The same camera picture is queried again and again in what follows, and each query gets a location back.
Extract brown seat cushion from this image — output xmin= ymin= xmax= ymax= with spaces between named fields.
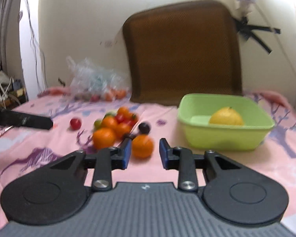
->
xmin=122 ymin=0 xmax=242 ymax=105

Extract green tomato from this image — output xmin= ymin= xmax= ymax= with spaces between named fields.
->
xmin=93 ymin=119 xmax=102 ymax=130

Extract orange fruit in pile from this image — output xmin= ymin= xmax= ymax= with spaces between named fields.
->
xmin=115 ymin=122 xmax=132 ymax=140

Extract pink floral bedsheet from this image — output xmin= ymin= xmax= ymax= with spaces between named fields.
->
xmin=0 ymin=86 xmax=296 ymax=232

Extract red cherry tomato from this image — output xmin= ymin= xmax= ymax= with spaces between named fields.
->
xmin=70 ymin=118 xmax=82 ymax=131

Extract dark purple plum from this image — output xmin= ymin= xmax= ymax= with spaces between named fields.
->
xmin=138 ymin=122 xmax=151 ymax=135

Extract red tomato in pile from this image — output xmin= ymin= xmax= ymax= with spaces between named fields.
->
xmin=115 ymin=113 xmax=126 ymax=124

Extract yellow lemon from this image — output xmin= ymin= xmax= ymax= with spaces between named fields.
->
xmin=208 ymin=107 xmax=244 ymax=126

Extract clear plastic fruit bag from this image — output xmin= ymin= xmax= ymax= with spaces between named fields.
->
xmin=66 ymin=56 xmax=130 ymax=102

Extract orange tomato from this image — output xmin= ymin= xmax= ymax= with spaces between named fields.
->
xmin=117 ymin=106 xmax=129 ymax=117

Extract green plastic basin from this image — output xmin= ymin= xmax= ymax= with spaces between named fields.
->
xmin=177 ymin=94 xmax=275 ymax=151

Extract large orange tangerine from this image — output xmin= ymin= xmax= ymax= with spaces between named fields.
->
xmin=92 ymin=128 xmax=116 ymax=150

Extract black tape strips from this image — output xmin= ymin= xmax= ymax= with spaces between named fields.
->
xmin=233 ymin=17 xmax=281 ymax=54

